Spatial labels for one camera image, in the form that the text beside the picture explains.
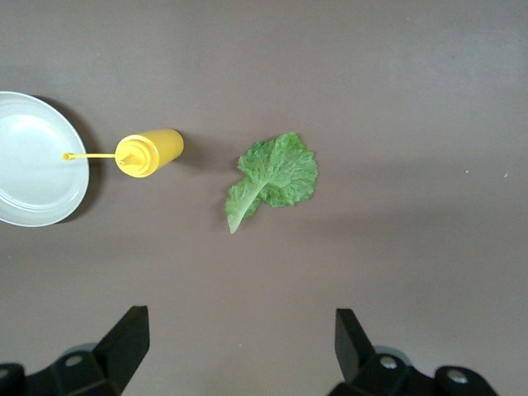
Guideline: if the green lettuce leaf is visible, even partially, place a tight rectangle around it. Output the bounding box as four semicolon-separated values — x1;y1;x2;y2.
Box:
224;131;319;235

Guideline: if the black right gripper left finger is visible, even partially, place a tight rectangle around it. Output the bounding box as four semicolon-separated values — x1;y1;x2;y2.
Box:
24;305;150;396

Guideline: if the white plate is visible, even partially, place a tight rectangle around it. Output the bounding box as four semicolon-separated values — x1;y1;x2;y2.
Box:
0;91;91;229

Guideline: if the yellow mustard squeeze bottle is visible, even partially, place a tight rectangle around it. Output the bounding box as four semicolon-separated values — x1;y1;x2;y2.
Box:
62;128;185;179

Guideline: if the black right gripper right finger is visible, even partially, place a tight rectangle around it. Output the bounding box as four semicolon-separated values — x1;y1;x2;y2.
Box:
329;308;434;396

